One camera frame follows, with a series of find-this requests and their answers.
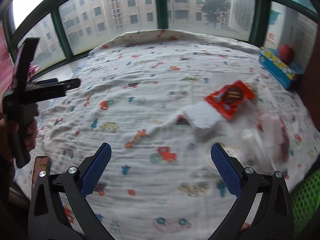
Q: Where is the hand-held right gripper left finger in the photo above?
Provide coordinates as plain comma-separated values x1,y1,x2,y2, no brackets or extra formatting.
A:
28,142,112,240

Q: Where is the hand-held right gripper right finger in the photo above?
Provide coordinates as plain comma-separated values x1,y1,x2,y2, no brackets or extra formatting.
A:
210,142,293,240

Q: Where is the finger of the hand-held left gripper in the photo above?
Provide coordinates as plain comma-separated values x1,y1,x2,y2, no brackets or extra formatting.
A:
25,78,82,102

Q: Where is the white foam block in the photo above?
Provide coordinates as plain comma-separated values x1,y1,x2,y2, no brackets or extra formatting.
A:
184,102,222,137

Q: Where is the red snack wrapper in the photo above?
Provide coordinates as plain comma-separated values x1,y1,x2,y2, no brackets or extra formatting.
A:
204,80,256,120

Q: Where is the green plastic mesh basket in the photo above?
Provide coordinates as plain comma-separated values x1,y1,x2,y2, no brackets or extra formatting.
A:
291,169,320,233

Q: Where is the person's left hand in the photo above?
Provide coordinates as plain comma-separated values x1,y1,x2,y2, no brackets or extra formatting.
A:
0,109,40,159

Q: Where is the pink dotted cloth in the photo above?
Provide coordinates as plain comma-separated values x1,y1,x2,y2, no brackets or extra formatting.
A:
14,64,42,82

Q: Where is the pink curtain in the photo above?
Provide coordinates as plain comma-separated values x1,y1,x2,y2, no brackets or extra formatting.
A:
0,22,18,90

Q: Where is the smartphone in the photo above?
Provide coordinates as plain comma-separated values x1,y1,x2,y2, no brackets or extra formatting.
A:
31,156,52,188

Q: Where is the printed white blanket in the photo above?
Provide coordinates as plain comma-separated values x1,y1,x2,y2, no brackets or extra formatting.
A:
14,29,320,240

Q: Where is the beige apartment building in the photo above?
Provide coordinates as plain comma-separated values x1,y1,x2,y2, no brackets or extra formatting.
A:
25,0,233,55

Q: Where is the brown wooden cabinet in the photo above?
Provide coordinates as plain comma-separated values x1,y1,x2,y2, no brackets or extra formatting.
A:
299,62,320,135

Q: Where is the blue dotted tissue box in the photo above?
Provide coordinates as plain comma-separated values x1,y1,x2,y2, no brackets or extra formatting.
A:
259,46,304,90

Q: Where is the red apple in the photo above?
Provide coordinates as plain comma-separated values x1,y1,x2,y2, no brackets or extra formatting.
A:
279,44,295,64

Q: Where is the white printed appliance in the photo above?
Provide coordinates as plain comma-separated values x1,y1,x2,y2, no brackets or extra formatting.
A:
265,1,288,49

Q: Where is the white louvred shutter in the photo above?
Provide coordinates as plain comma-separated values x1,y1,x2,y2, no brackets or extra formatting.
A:
229,0,255,32

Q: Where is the green tree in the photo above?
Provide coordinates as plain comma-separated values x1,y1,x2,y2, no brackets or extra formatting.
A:
201,0,232,28

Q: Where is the green window frame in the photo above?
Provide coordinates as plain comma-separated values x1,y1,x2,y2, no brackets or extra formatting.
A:
0,0,320,75

